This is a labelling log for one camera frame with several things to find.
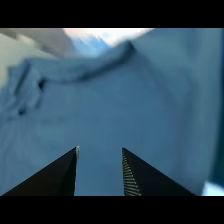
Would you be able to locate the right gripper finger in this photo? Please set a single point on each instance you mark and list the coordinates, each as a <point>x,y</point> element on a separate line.
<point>58,178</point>

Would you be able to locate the blue shirt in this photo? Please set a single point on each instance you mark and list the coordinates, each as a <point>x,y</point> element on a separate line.
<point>110,110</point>

